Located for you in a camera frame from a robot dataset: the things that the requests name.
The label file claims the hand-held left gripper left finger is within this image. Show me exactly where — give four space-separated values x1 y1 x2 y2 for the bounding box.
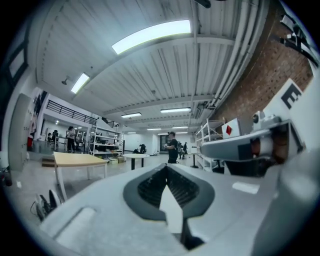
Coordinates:
39 162 186 256

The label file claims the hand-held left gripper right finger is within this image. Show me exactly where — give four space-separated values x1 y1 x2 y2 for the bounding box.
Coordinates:
165 162 279 255

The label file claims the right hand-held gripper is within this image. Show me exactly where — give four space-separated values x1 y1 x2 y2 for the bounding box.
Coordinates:
199 77 320 165

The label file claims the white metal storage shelf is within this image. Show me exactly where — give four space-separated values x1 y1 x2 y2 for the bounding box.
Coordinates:
194 117 226 171
88 124 125 157

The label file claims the grey partition with red sticker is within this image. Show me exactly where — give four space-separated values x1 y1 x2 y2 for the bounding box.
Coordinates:
221 117 242 138

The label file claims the ceiling air conditioning unit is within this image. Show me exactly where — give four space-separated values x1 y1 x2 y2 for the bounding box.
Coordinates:
195 100 217 119

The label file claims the white rectangular table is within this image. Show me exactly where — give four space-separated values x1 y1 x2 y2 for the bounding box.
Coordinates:
159 184 185 235

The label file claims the white and black floor device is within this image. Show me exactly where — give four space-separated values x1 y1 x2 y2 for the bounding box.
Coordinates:
30 189 63 223

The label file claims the wooden rectangular table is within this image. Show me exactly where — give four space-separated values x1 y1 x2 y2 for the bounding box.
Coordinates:
53 151 109 201

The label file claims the round wooden table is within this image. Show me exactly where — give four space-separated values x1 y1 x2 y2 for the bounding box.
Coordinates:
122 153 151 171

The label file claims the low wooden platform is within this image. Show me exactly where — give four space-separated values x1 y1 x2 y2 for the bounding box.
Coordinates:
41 156 57 168

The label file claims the black metal railing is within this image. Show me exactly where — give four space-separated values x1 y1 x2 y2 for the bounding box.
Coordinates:
46 99 120 128

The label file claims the grey metal cabinet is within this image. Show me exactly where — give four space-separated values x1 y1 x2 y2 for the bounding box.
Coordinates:
9 92 34 172

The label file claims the black framed glass window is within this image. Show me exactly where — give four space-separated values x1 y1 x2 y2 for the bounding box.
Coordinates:
1 42 29 87

